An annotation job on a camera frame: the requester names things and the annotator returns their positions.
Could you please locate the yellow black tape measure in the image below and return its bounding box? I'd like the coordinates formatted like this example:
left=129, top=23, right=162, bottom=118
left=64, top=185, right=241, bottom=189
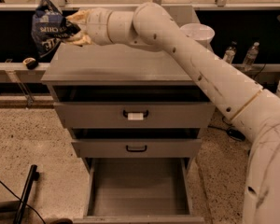
left=22, top=57, right=38, bottom=70

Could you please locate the clear water bottle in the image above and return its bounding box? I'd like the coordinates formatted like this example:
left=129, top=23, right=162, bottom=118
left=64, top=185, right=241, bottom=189
left=243, top=42, right=259, bottom=71
left=223, top=41, right=237, bottom=64

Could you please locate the grey top drawer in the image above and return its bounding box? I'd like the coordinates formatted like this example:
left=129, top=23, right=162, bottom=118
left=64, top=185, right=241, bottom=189
left=54, top=85, right=215, bottom=129

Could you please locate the grey middle drawer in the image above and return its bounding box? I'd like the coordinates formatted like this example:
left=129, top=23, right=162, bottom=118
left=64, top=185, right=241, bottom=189
left=72, top=128, right=202, bottom=158

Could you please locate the black power adapter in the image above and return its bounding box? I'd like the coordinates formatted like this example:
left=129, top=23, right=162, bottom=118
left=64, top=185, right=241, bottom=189
left=227, top=128, right=245, bottom=141

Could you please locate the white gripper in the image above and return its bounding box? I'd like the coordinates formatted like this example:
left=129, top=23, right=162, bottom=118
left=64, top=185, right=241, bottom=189
left=63, top=7, right=134, bottom=46

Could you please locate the right clear water bottle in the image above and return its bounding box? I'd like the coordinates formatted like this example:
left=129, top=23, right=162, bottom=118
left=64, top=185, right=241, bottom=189
left=243, top=42, right=259, bottom=71

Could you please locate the blue chip bag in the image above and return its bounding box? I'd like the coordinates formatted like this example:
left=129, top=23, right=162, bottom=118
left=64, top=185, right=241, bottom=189
left=31, top=0, right=80, bottom=58

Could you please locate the black bar lower left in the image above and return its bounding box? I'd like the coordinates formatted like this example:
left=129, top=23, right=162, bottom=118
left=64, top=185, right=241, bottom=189
left=13, top=164, right=39, bottom=224

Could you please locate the grey drawer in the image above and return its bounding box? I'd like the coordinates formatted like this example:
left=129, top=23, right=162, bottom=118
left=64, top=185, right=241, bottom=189
left=54, top=85, right=215, bottom=129
left=73, top=158, right=205, bottom=224
left=72, top=128, right=202, bottom=158

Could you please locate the white bowl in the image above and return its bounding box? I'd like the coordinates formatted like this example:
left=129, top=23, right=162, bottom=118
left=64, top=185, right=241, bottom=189
left=180, top=23, right=215, bottom=47

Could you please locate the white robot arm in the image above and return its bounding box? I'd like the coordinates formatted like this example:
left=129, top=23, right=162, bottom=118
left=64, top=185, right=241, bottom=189
left=67, top=3, right=280, bottom=224

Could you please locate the left clear water bottle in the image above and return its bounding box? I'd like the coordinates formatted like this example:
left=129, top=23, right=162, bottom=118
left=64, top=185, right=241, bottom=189
left=223, top=41, right=237, bottom=64

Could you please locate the grey drawer cabinet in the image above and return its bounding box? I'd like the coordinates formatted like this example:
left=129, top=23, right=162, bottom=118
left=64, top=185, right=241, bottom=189
left=41, top=5, right=227, bottom=224

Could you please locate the grey bottom drawer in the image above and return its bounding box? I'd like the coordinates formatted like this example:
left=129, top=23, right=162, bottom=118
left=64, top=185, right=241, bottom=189
left=73, top=158, right=205, bottom=224

